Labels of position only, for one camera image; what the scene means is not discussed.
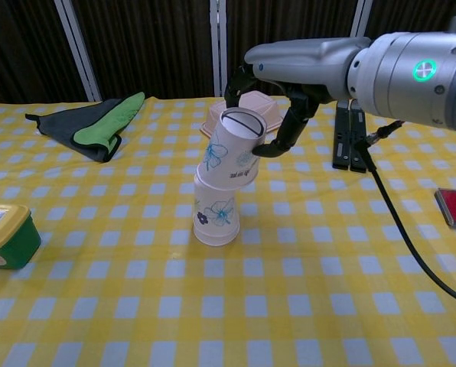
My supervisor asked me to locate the pink plastic lunch box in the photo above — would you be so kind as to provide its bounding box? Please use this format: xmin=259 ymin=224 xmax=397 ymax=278
xmin=199 ymin=90 xmax=285 ymax=139

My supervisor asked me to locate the black corrugated partition panel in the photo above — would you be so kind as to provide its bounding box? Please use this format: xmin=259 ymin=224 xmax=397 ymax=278
xmin=226 ymin=0 xmax=362 ymax=93
xmin=0 ymin=0 xmax=93 ymax=109
xmin=365 ymin=0 xmax=456 ymax=39
xmin=71 ymin=0 xmax=216 ymax=101

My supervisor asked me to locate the white paper cup black-lined base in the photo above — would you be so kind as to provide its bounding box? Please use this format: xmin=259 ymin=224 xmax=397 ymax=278
xmin=195 ymin=106 xmax=269 ymax=191

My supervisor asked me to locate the yellow white checked tablecloth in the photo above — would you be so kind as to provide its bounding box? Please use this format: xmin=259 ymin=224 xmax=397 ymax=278
xmin=0 ymin=89 xmax=456 ymax=367

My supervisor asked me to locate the grey green microfibre cloth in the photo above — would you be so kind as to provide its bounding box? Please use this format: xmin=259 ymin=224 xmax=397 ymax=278
xmin=24 ymin=91 xmax=146 ymax=164

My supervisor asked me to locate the green container yellow lid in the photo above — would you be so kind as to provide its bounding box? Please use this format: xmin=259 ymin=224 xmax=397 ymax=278
xmin=0 ymin=203 xmax=42 ymax=271

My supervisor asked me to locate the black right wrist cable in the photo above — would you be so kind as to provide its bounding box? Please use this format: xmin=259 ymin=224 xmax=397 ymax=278
xmin=353 ymin=119 xmax=456 ymax=309

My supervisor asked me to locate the white partition frame post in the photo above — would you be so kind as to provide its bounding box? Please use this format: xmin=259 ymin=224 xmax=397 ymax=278
xmin=53 ymin=0 xmax=102 ymax=102
xmin=349 ymin=0 xmax=375 ymax=39
xmin=209 ymin=0 xmax=230 ymax=98

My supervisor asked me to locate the black folding stand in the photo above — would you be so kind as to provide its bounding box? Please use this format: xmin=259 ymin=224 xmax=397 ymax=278
xmin=331 ymin=96 xmax=369 ymax=174

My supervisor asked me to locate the white floral paper cup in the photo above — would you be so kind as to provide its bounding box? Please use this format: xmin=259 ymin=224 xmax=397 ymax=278
xmin=192 ymin=176 xmax=239 ymax=236
xmin=193 ymin=223 xmax=240 ymax=247

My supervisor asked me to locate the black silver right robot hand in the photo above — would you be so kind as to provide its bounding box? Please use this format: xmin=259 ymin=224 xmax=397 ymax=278
xmin=223 ymin=37 xmax=373 ymax=158

